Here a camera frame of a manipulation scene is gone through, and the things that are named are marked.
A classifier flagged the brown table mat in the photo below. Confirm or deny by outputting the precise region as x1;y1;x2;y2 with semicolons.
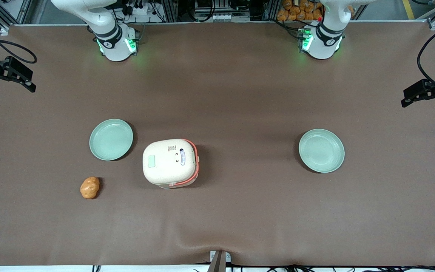
0;22;435;267

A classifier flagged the pale green round plate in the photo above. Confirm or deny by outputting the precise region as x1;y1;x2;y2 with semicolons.
89;119;134;161
298;128;345;174

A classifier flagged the aluminium equipment rack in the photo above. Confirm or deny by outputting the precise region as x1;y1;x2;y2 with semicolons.
165;0;278;23

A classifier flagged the pile of orange toy food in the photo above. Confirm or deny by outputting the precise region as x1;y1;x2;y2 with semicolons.
277;0;324;22

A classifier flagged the grey metal camera mount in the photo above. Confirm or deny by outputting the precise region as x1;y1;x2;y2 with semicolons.
208;250;232;272

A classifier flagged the white power strip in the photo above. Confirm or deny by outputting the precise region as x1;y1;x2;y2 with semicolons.
124;0;154;16

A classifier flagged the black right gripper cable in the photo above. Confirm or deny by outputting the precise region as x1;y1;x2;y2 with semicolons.
0;17;38;65

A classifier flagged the brown toy potato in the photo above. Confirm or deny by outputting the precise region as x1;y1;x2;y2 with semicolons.
80;176;100;199

